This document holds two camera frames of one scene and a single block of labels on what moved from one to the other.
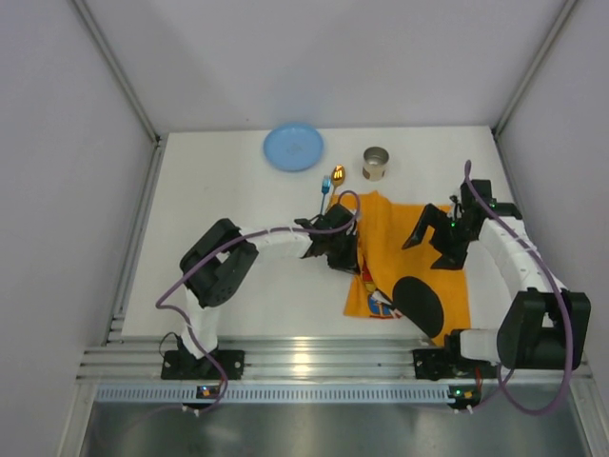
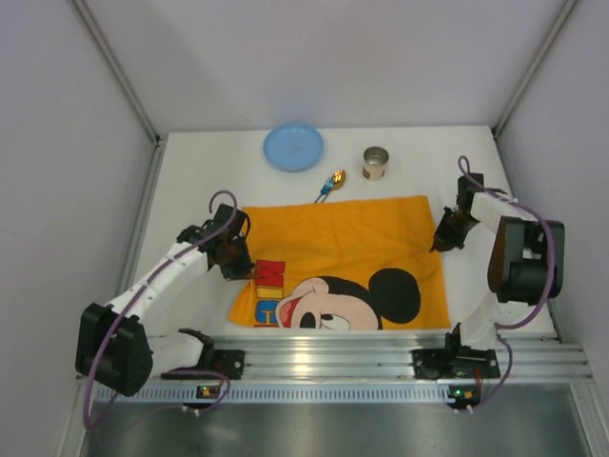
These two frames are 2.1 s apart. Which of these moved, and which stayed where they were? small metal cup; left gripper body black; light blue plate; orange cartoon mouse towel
Moved: left gripper body black; orange cartoon mouse towel
Stayed: light blue plate; small metal cup
